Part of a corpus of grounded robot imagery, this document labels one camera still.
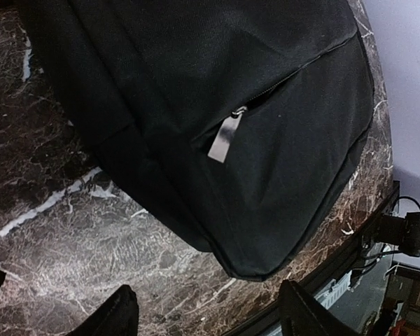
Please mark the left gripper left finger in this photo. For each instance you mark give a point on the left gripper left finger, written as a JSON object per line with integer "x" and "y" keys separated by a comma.
{"x": 118, "y": 315}

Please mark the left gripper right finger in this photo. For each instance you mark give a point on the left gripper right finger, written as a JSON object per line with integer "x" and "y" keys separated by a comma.
{"x": 301, "y": 315}

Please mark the black student backpack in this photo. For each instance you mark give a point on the black student backpack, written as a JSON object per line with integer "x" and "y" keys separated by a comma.
{"x": 237, "y": 124}

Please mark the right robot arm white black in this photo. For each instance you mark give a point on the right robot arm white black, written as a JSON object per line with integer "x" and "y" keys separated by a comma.
{"x": 404, "y": 233}

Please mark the white slotted cable duct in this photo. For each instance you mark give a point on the white slotted cable duct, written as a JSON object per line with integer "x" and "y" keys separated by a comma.
{"x": 333, "y": 291}

